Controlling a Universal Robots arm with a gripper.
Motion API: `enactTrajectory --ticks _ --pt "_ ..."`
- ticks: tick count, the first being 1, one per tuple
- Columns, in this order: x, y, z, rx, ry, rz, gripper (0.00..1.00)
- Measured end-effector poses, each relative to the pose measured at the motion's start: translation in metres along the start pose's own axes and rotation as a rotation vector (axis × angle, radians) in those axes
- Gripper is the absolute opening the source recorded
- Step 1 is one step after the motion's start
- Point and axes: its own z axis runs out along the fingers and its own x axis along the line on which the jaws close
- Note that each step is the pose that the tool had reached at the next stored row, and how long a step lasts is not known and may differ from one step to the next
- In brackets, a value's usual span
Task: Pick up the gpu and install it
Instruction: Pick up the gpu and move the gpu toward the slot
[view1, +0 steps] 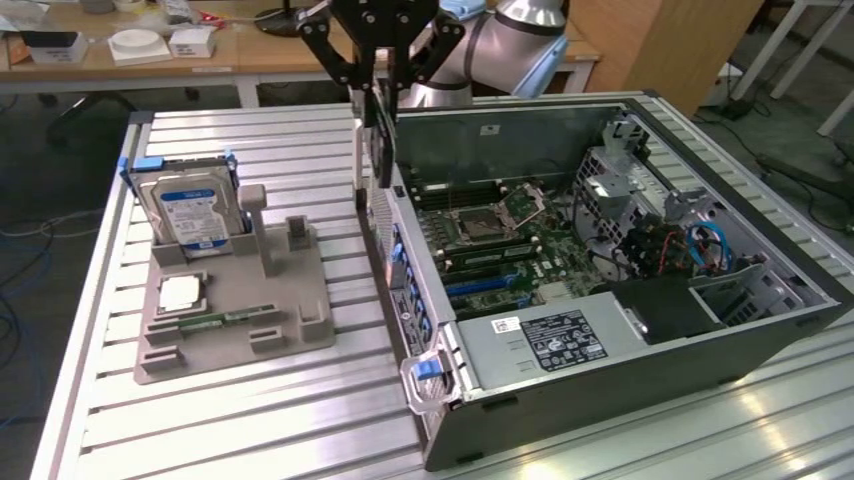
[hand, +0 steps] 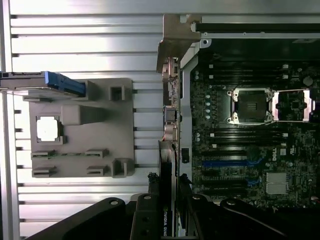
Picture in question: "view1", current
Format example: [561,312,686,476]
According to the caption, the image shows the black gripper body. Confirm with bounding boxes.
[331,0,441,51]

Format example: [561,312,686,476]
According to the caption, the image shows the black graphics card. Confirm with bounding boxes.
[351,74,402,190]

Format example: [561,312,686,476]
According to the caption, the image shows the black lamp base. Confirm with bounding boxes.
[254,0,315,37]

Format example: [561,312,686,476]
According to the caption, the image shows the wooden desk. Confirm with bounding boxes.
[0,0,602,96]

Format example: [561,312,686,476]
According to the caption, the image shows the small white box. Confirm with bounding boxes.
[167,26,219,59]

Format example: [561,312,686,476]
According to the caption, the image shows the white round part on plate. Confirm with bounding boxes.
[107,28,175,68]

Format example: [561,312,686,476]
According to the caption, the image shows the metal socket cover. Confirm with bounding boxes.
[498,181,547,232]

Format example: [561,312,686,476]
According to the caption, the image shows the wooden cabinet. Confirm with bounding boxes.
[565,0,766,117]

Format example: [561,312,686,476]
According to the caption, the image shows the hard disk with blue caddy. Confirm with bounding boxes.
[118,148,243,261]

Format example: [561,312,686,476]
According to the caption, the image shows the metal disk bay cage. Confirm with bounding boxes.
[571,119,677,266]

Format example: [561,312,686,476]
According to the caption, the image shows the black and white box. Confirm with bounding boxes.
[18,30,91,66]

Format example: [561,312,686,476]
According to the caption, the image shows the green motherboard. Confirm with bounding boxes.
[399,172,623,322]

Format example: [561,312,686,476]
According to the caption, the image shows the blue expansion slot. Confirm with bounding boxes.
[445,276,514,300]

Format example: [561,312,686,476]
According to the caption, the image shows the silver CPU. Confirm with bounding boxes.
[156,275,206,314]

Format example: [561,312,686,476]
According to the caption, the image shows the green RAM stick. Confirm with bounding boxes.
[172,306,276,332]

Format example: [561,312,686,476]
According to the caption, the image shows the grey power supply unit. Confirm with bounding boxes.
[457,292,654,391]

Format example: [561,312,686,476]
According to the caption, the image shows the black chair base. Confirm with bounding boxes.
[755,128,854,202]

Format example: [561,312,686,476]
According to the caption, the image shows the grey parts rack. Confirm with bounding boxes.
[132,183,340,386]

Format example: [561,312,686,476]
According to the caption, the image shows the blue case latch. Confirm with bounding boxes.
[413,356,446,383]

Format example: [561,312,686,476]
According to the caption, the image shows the dark grey open PC case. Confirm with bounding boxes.
[351,94,844,474]

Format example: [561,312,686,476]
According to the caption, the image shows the blue wire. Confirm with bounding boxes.
[685,221,737,275]

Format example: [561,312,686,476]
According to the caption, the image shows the white table frame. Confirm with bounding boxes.
[729,0,854,137]

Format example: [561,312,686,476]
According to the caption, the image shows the blue floor cables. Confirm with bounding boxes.
[0,232,56,432]

